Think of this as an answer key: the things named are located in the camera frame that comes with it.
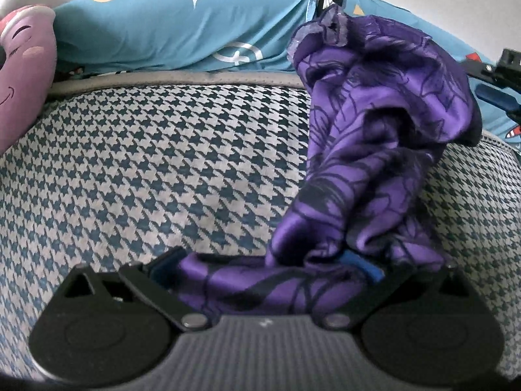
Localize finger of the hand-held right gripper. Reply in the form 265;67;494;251
462;48;521;84
476;83;521;121

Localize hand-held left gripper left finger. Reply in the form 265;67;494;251
61;248;208;332

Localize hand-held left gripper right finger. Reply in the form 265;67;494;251
319;252;469;332

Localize purple floral garment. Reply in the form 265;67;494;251
171;6;485;326

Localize houndstooth bed mat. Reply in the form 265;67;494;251
0;71;521;379

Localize teal printed blanket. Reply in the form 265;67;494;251
53;0;521;147

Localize purple moon plush pillow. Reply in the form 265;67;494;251
0;5;58;153

